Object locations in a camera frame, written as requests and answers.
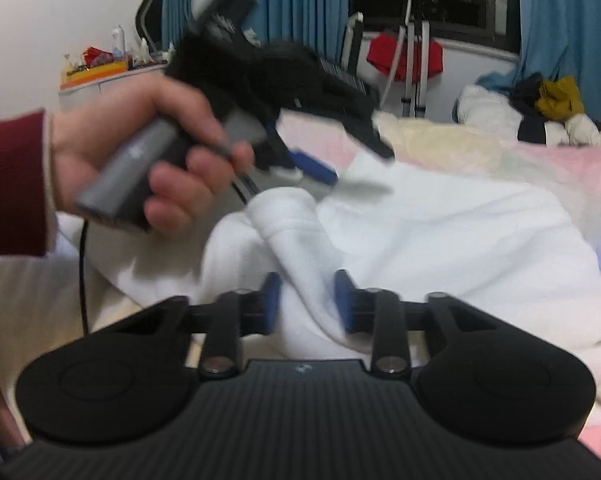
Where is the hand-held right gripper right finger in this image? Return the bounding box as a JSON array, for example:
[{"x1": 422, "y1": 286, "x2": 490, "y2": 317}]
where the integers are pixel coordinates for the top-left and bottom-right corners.
[{"x1": 333, "y1": 269, "x2": 501, "y2": 378}]

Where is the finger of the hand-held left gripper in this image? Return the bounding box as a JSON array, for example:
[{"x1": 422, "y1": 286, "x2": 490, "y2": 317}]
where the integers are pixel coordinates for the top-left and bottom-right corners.
[
  {"x1": 260, "y1": 122, "x2": 340, "y2": 190},
  {"x1": 338, "y1": 109, "x2": 397, "y2": 162}
]

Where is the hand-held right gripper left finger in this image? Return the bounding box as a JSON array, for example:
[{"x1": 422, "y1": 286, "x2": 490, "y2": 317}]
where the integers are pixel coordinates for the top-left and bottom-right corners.
[{"x1": 115, "y1": 273, "x2": 284, "y2": 379}]

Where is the white towel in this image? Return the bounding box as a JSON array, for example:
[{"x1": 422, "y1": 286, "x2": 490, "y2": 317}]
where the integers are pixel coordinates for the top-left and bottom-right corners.
[{"x1": 114, "y1": 152, "x2": 601, "y2": 413}]

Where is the person's left hand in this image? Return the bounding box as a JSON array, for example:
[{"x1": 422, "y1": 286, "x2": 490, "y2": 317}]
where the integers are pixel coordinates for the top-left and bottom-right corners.
[{"x1": 49, "y1": 77, "x2": 257, "y2": 237}]

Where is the cream cloth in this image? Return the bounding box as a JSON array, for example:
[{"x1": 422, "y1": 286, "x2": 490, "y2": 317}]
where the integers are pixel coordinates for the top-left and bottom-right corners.
[{"x1": 373, "y1": 111, "x2": 511, "y2": 165}]

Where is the blue curtain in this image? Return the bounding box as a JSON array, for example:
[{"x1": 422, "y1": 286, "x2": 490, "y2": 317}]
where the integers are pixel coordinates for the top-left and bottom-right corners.
[
  {"x1": 475, "y1": 0, "x2": 601, "y2": 126},
  {"x1": 229, "y1": 0, "x2": 350, "y2": 58}
]

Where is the red cloth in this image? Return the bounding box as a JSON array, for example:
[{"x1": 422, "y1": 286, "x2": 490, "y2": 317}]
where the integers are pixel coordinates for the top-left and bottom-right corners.
[{"x1": 367, "y1": 31, "x2": 445, "y2": 80}]

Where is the white drying rack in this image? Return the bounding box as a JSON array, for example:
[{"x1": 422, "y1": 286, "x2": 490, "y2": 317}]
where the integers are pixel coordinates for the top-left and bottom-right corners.
[{"x1": 387, "y1": 0, "x2": 432, "y2": 120}]

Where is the white chair back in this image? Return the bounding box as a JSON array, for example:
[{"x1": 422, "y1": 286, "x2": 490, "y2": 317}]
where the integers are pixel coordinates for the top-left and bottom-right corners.
[{"x1": 339, "y1": 11, "x2": 365, "y2": 71}]

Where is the black framed mirror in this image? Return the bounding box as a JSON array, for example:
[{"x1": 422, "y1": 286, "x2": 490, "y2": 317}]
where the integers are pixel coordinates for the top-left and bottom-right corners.
[{"x1": 134, "y1": 0, "x2": 194, "y2": 56}]

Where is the white dresser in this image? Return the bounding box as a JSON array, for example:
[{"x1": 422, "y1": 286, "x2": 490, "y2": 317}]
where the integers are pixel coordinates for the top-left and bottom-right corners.
[{"x1": 57, "y1": 61, "x2": 170, "y2": 113}]

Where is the dark cloth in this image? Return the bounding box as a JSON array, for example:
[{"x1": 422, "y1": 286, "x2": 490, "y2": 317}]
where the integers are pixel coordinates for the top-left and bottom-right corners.
[{"x1": 509, "y1": 72, "x2": 549, "y2": 145}]

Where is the orange box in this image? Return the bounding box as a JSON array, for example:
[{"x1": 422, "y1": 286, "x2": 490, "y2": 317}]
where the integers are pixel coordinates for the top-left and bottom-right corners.
[{"x1": 60, "y1": 60, "x2": 130, "y2": 86}]

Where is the mustard yellow cloth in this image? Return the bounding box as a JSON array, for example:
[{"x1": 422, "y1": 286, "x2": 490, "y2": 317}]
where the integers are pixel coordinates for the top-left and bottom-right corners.
[{"x1": 535, "y1": 76, "x2": 585, "y2": 122}]

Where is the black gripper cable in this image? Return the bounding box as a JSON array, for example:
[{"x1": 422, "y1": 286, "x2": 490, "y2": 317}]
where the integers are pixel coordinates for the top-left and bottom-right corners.
[{"x1": 79, "y1": 220, "x2": 90, "y2": 335}]

